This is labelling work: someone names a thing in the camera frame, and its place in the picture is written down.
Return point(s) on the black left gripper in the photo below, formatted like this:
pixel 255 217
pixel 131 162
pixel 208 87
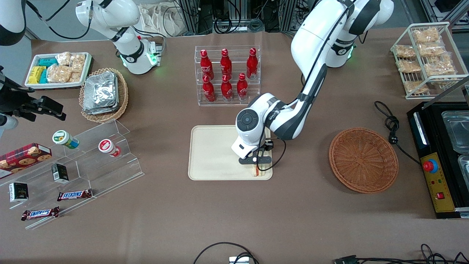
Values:
pixel 268 146

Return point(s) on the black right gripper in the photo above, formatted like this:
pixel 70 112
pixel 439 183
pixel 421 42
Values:
pixel 15 103

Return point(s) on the triangular sandwich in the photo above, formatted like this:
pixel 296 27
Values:
pixel 258 171

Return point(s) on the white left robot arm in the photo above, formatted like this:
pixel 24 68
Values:
pixel 315 44

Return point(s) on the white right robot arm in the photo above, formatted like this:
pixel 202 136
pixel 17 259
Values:
pixel 126 22

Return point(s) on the white rectangular snack tray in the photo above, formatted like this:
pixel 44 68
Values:
pixel 31 86

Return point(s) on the beige plastic tray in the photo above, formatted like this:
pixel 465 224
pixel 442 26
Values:
pixel 212 152

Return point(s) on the light wicker basket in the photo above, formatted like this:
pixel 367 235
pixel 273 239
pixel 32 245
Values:
pixel 122 95

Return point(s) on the brown wicker basket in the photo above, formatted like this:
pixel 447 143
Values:
pixel 362 161

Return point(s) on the green lid yogurt cup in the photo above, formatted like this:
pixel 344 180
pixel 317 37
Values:
pixel 64 139

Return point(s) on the small teal snack packet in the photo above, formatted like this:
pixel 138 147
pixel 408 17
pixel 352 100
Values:
pixel 43 77

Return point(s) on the clear bag of puffed snacks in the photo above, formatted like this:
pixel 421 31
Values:
pixel 75 77
pixel 63 58
pixel 58 73
pixel 77 62

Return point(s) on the yellow snack packet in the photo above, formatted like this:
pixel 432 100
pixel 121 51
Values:
pixel 36 74

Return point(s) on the large teal snack packet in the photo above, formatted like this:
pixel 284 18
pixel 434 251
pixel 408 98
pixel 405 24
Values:
pixel 47 61

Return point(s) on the silver foil container stack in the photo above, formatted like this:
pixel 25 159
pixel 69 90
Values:
pixel 99 91

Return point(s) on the red cookie box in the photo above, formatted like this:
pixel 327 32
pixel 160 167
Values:
pixel 23 157

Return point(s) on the small black box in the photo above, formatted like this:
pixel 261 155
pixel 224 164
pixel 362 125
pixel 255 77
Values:
pixel 18 192
pixel 60 173

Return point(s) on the red lid yogurt cup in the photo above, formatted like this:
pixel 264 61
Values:
pixel 108 147

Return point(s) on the clear acrylic bottle rack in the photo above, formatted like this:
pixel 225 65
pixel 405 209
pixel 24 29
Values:
pixel 234 103

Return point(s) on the red cola bottle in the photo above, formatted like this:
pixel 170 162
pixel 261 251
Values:
pixel 206 66
pixel 242 89
pixel 226 91
pixel 226 64
pixel 209 91
pixel 251 64

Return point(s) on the clear acrylic stepped stand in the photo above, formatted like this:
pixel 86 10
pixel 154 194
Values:
pixel 110 172

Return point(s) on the snickers chocolate bar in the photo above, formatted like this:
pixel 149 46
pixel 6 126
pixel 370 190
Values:
pixel 40 213
pixel 74 194

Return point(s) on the small silver box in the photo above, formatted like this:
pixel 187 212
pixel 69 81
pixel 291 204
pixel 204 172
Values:
pixel 239 260

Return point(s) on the white cloth bag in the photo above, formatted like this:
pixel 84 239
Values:
pixel 161 20

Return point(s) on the black food warmer appliance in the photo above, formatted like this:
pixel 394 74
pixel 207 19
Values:
pixel 421 143

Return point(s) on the red emergency stop button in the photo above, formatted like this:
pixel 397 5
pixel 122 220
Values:
pixel 430 165

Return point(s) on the clear bag of fried snacks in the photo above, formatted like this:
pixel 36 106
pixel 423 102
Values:
pixel 431 49
pixel 439 68
pixel 408 66
pixel 405 51
pixel 426 35
pixel 416 87

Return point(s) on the large steel pan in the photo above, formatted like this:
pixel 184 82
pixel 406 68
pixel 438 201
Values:
pixel 458 130

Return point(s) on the small steel pan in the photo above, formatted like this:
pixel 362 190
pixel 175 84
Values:
pixel 464 172

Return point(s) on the grey metal bar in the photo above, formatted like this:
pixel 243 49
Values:
pixel 450 87

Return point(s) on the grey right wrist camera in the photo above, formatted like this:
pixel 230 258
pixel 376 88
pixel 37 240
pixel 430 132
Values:
pixel 8 123

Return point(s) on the aluminium frame post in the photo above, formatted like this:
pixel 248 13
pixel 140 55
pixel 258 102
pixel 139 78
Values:
pixel 188 16

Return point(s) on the red rocker switch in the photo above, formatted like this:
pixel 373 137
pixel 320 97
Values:
pixel 440 195

